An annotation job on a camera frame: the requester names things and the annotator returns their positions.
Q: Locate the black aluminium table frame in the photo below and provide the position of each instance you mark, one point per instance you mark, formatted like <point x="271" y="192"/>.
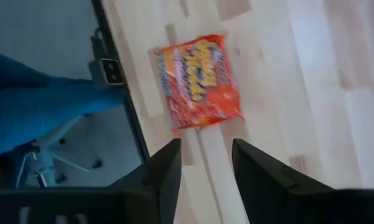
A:
<point x="133" y="118"/>

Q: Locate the orange spicy chicken noodle pack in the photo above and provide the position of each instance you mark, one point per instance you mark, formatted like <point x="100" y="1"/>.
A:
<point x="199" y="84"/>

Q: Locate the white office chair base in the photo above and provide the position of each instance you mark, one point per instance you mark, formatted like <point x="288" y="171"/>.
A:
<point x="45" y="161"/>

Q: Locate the person's leg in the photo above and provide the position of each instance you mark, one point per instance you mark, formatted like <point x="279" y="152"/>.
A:
<point x="34" y="109"/>

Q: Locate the small black camera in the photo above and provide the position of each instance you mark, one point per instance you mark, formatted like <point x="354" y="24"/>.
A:
<point x="112" y="71"/>

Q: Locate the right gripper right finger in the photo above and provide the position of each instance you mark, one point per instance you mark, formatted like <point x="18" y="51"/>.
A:
<point x="267" y="193"/>

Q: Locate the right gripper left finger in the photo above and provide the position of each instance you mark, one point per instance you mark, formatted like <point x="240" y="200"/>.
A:
<point x="161" y="186"/>

